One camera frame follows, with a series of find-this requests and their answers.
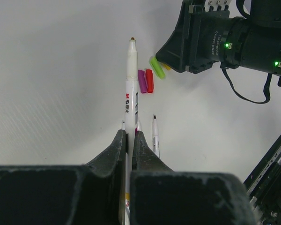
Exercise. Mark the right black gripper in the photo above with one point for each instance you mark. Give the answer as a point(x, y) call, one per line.
point(199, 38)

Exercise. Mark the light green pen cap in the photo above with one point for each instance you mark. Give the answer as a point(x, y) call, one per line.
point(157, 67)

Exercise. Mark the purple marker pen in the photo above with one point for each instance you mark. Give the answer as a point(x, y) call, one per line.
point(139, 127)

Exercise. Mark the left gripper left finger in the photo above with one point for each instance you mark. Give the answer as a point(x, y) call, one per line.
point(87, 194)

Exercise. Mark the purple pen cap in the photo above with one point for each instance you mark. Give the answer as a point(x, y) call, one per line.
point(142, 81)

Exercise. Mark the orange marker pen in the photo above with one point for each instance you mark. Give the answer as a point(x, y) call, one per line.
point(131, 117)

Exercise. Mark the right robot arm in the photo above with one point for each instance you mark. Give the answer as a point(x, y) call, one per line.
point(254, 40)

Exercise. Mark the green marker pen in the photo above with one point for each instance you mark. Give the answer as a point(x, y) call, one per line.
point(123, 125)

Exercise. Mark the red marker pen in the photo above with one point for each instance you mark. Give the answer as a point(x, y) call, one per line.
point(155, 135)

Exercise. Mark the red pen cap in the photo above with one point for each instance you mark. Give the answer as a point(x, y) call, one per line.
point(150, 81)

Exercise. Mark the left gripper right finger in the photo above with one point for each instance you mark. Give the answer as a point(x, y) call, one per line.
point(161, 196)

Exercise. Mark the yellow pen cap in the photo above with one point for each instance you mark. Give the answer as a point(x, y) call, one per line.
point(167, 67)

